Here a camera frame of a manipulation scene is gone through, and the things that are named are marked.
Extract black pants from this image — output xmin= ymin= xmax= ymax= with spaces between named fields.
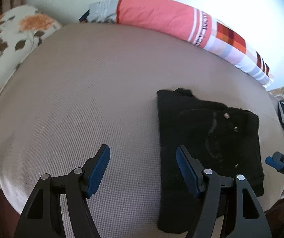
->
xmin=156 ymin=88 xmax=264 ymax=234

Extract pink checkered long pillow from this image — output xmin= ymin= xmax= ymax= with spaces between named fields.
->
xmin=79 ymin=0 xmax=274 ymax=88

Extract cardboard box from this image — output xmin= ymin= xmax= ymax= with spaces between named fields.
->
xmin=268 ymin=86 xmax=284 ymax=101

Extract white floral orange pillow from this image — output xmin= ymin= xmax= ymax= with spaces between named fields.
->
xmin=0 ymin=5 xmax=63 ymax=92

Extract beige bed mattress sheet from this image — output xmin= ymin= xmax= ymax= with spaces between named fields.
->
xmin=0 ymin=23 xmax=284 ymax=237

